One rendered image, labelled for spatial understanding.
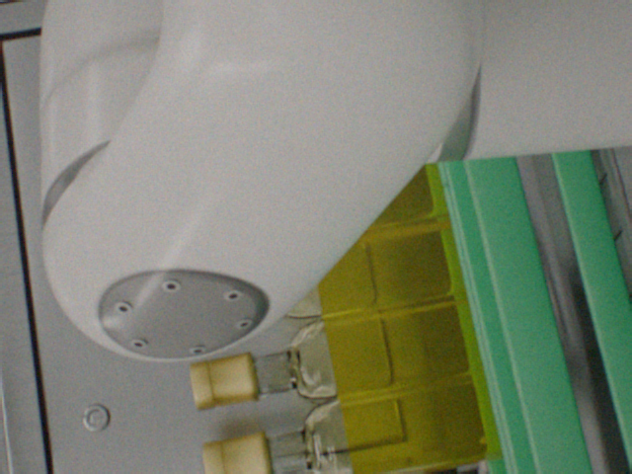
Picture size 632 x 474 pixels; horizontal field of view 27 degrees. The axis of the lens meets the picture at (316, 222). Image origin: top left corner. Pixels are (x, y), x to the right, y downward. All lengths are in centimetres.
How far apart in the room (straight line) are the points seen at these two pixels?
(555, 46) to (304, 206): 13
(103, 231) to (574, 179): 47
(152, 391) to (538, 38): 64
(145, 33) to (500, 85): 13
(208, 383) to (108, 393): 17
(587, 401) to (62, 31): 43
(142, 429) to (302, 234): 66
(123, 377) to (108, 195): 67
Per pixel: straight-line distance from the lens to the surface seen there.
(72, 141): 45
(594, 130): 51
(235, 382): 92
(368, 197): 41
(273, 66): 36
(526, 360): 80
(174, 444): 105
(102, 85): 46
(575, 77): 49
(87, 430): 106
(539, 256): 82
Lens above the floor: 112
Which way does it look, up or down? 4 degrees down
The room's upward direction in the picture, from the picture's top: 100 degrees counter-clockwise
